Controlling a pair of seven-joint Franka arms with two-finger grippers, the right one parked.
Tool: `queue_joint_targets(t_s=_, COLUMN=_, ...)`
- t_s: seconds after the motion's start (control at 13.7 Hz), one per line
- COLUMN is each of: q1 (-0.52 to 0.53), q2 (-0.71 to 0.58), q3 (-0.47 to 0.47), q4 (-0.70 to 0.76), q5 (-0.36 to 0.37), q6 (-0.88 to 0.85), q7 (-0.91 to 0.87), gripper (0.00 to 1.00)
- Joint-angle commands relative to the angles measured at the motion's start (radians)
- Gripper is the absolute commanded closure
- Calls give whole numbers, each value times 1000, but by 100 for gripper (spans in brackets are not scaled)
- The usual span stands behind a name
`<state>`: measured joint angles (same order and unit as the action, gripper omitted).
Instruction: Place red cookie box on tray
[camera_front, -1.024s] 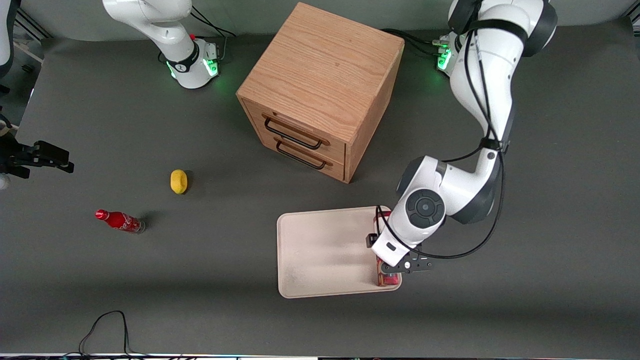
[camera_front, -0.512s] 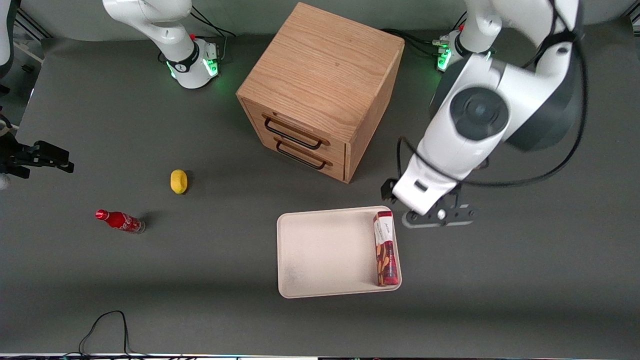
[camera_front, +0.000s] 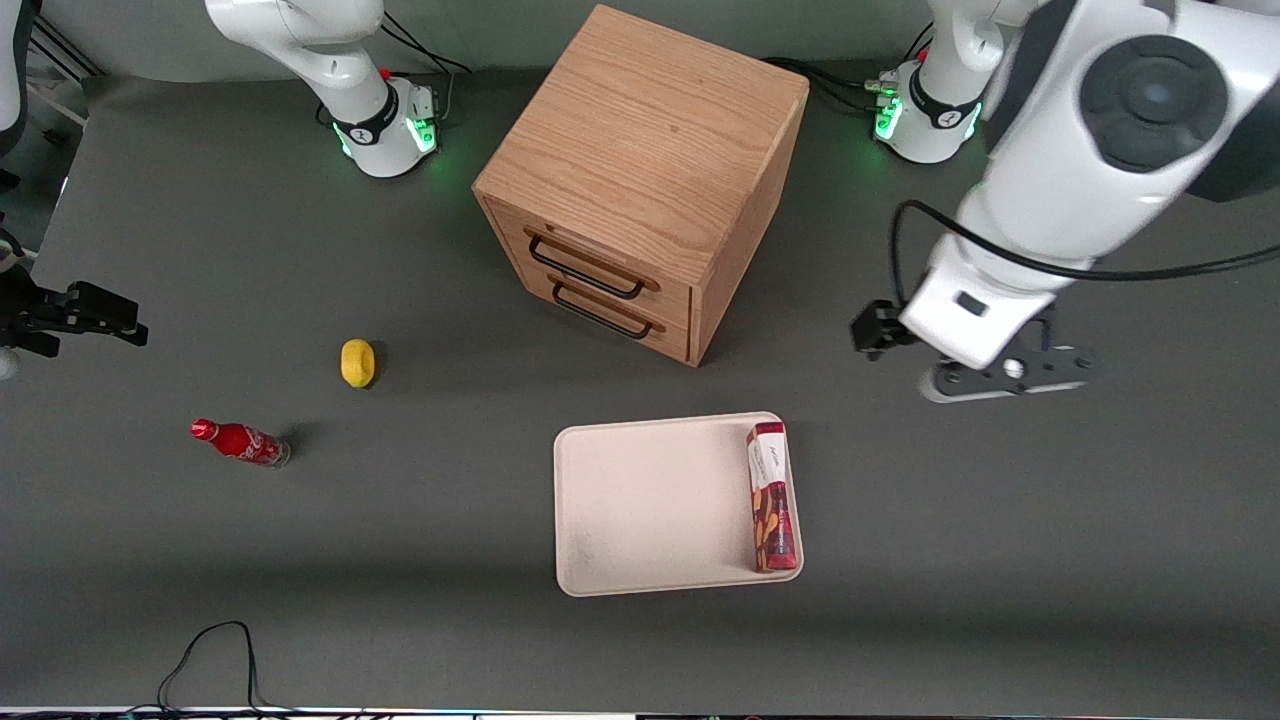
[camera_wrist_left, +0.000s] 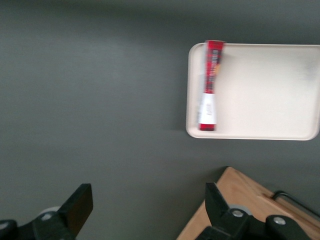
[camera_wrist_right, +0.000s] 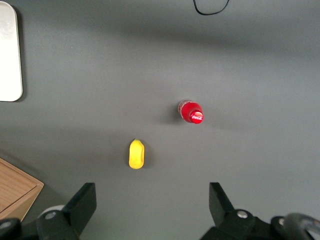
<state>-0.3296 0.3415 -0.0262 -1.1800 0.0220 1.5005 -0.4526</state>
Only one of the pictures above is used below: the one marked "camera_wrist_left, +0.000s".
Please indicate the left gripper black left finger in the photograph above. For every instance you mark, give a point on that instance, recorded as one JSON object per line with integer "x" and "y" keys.
{"x": 77, "y": 210}

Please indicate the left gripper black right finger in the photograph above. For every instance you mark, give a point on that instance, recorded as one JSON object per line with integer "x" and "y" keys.
{"x": 217, "y": 207}

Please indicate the red cookie box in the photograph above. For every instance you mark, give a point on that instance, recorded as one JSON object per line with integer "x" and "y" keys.
{"x": 211, "y": 75}

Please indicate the beige rectangular tray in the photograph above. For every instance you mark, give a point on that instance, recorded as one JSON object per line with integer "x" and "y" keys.
{"x": 262, "y": 95}

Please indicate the wooden drawer cabinet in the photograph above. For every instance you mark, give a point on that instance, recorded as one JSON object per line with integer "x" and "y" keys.
{"x": 262, "y": 207}

